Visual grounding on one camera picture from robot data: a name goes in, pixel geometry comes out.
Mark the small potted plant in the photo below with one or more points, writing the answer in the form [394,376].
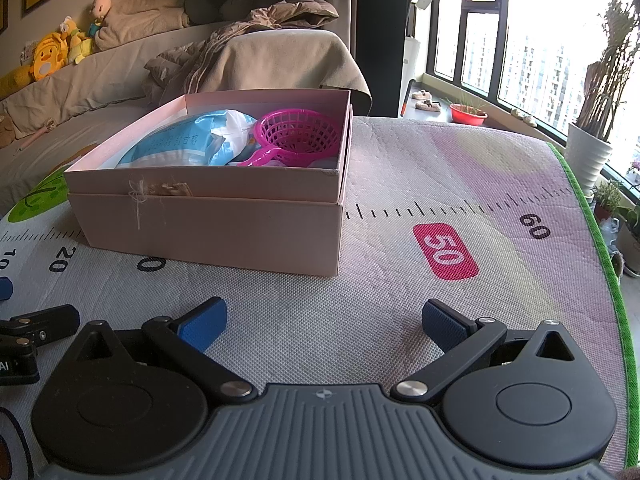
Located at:
[607,202]

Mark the small baby shoe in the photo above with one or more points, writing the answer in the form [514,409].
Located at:
[429,105]
[421,95]

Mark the tall plant in white pot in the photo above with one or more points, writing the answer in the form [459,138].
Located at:
[589,157]

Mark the red basin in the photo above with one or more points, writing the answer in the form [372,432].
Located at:
[467,115]

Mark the beige covered sofa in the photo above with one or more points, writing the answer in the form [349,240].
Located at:
[290,60]

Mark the brown puffer jacket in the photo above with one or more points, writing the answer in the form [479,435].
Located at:
[210,60]

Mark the small items on windowsill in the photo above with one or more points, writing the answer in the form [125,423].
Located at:
[524,118]

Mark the pink stick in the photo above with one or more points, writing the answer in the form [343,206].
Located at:
[36,135]

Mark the blue tissue packet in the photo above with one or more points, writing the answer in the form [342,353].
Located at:
[175,140]

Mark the beige pillow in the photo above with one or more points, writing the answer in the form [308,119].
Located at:
[145,10]

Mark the pink plastic toy basket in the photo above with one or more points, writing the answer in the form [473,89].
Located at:
[300,135]

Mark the pink flowers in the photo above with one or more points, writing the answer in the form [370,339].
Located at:
[635,170]

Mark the yellow duck plush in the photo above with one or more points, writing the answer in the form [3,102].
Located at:
[47,60]

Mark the red-haired doll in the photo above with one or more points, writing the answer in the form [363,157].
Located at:
[100,10]

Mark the printed play mat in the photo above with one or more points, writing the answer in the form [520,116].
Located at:
[350,300]

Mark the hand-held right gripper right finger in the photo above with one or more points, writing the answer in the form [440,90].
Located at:
[442,322]

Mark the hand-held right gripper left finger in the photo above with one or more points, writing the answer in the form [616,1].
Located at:
[202,327]

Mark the potted plant in pale pot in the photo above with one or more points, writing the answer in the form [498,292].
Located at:
[631,242]

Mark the yellow and green plush doll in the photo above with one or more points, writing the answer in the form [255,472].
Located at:
[75,40]

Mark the grey plush toy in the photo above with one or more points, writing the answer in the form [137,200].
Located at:
[220,2]

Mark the white upright vacuum cleaner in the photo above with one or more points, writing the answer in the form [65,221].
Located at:
[412,50]

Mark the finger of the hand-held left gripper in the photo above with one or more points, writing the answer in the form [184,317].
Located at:
[4,289]
[50,325]

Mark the pink cardboard box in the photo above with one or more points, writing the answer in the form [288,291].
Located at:
[225,225]

